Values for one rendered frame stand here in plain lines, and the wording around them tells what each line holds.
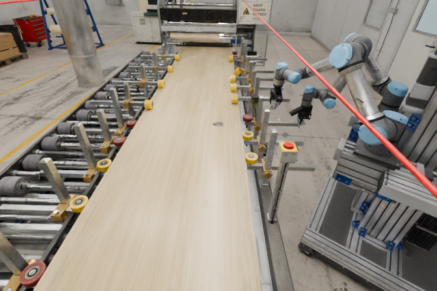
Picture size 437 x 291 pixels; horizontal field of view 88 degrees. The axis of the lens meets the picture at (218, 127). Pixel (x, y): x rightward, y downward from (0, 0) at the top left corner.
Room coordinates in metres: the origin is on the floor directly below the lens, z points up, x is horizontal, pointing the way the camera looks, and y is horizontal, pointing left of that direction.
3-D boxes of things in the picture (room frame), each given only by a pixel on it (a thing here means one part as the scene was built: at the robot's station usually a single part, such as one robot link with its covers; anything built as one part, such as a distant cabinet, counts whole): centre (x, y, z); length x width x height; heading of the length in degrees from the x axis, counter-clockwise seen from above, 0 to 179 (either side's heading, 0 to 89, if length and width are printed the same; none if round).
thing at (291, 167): (1.10, -0.41, 0.82); 0.43 x 0.03 x 0.04; 90
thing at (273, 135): (1.06, -0.31, 0.90); 0.03 x 0.03 x 0.48; 0
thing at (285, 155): (0.80, -0.31, 1.18); 0.07 x 0.07 x 0.08; 0
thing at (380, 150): (1.03, -0.92, 1.09); 0.15 x 0.15 x 0.10
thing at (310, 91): (1.60, -0.68, 1.13); 0.09 x 0.08 x 0.11; 87
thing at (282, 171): (0.80, -0.31, 0.93); 0.05 x 0.04 x 0.45; 0
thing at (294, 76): (1.48, -0.50, 1.30); 0.11 x 0.11 x 0.08; 32
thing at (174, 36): (3.92, 0.21, 1.05); 1.43 x 0.12 x 0.12; 90
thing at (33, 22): (7.44, 5.79, 0.41); 0.76 x 0.48 x 0.81; 2
